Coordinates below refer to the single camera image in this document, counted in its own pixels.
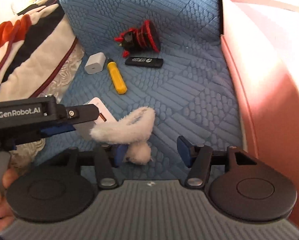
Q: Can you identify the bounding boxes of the white fluffy plush toy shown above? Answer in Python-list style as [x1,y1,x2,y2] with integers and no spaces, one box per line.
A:
[90,107,155,165]

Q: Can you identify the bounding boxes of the white power adapter box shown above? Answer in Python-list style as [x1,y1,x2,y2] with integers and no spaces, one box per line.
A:
[73,97,117,141]

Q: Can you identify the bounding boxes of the yellow handle screwdriver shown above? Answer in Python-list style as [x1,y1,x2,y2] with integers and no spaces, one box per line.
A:
[107,59,128,95]

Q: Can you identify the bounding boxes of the white usb charger cube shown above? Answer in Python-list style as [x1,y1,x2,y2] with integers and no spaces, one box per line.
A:
[84,52,107,75]

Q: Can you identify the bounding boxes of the black usb stick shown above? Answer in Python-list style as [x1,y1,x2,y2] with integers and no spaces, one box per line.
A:
[125,57,164,68]

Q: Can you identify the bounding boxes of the red black lion dance figurine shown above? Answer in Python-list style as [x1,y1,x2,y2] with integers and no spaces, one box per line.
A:
[114,20,161,58]

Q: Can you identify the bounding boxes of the person's left hand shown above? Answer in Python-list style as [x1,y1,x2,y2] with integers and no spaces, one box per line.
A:
[0,167,19,232]

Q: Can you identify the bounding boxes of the striped red white black blanket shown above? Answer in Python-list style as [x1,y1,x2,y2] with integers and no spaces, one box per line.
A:
[0,0,84,102]

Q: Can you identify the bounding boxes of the blue textured sofa cover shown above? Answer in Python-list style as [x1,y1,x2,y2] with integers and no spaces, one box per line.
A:
[33,0,243,182]

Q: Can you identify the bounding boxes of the pink cardboard box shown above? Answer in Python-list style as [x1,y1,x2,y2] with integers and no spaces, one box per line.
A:
[221,0,299,226]

